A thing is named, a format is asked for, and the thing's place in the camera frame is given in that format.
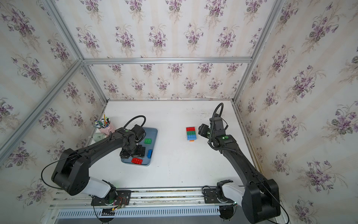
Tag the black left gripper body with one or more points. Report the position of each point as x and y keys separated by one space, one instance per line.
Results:
x=138 y=151

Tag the pink pen holder cup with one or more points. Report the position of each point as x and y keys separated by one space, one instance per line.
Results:
x=107 y=130

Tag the light blue lego brick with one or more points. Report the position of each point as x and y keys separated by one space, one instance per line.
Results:
x=191 y=137

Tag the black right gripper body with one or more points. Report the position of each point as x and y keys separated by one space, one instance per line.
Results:
x=206 y=130

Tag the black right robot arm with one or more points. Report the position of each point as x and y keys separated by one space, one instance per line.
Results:
x=258 y=196

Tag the pale green lotion bottle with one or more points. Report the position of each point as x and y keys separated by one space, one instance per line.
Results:
x=99 y=136

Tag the blue plastic tray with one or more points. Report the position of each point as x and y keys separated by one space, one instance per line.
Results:
x=149 y=133

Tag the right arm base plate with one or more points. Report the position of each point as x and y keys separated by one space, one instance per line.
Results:
x=210 y=196

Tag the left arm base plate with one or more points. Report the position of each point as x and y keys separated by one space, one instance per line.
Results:
x=120 y=199

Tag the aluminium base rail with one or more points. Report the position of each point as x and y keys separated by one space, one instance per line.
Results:
x=144 y=202

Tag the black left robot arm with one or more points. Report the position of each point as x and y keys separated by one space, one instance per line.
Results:
x=72 y=170

